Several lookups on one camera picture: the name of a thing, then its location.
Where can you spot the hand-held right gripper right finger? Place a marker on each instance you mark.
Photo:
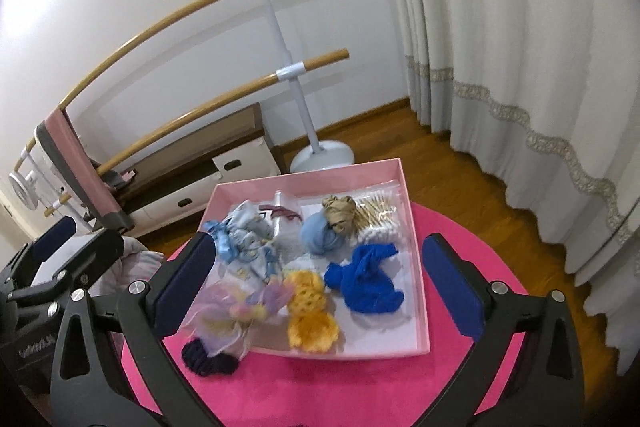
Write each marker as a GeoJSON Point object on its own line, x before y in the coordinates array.
{"type": "Point", "coordinates": [450, 287]}

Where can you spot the low brown white cabinet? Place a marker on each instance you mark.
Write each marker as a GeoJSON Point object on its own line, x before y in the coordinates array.
{"type": "Point", "coordinates": [200, 147]}

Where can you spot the small beige knit item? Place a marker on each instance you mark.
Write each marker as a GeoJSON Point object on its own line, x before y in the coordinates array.
{"type": "Point", "coordinates": [377, 217]}

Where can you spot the light blue sock ball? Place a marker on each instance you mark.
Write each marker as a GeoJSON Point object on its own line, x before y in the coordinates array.
{"type": "Point", "coordinates": [317, 234]}

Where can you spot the tan scrunchie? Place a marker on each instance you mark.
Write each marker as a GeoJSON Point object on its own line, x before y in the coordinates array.
{"type": "Point", "coordinates": [339, 212]}

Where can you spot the small pink item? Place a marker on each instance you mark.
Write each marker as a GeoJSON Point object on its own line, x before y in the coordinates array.
{"type": "Point", "coordinates": [127, 175]}

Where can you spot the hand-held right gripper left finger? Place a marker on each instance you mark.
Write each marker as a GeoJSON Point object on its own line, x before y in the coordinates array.
{"type": "Point", "coordinates": [185, 287]}

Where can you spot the small white fan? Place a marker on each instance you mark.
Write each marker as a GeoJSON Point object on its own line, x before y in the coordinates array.
{"type": "Point", "coordinates": [21, 191]}

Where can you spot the navy crochet piece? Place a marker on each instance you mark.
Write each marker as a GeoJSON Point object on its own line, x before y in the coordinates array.
{"type": "Point", "coordinates": [210, 362]}

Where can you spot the pink cardboard box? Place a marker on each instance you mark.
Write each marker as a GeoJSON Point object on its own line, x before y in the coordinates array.
{"type": "Point", "coordinates": [415, 297]}

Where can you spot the yellow crochet fish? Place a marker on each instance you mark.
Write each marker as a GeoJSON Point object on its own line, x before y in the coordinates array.
{"type": "Point", "coordinates": [310, 317]}

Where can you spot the wooden ballet barre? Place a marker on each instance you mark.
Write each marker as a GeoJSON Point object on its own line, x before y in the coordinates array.
{"type": "Point", "coordinates": [300, 92]}

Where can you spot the purple yellow organza flower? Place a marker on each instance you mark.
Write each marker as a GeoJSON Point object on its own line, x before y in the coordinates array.
{"type": "Point", "coordinates": [235, 314]}

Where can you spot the grey quilt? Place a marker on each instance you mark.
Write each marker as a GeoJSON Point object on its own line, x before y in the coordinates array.
{"type": "Point", "coordinates": [132, 264]}

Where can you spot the clear plastic tube with ribbon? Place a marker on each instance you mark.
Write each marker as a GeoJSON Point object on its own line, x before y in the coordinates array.
{"type": "Point", "coordinates": [282, 212]}

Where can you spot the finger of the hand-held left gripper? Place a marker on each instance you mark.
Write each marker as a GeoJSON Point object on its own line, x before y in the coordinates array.
{"type": "Point", "coordinates": [62, 228]}
{"type": "Point", "coordinates": [95, 254]}

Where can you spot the royal blue cloth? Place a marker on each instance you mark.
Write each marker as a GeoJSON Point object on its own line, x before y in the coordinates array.
{"type": "Point", "coordinates": [362, 279]}

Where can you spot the pink grey folded mat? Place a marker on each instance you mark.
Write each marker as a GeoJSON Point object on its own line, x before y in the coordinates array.
{"type": "Point", "coordinates": [85, 167]}

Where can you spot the white curtain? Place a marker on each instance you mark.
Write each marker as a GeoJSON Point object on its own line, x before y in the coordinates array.
{"type": "Point", "coordinates": [525, 32]}

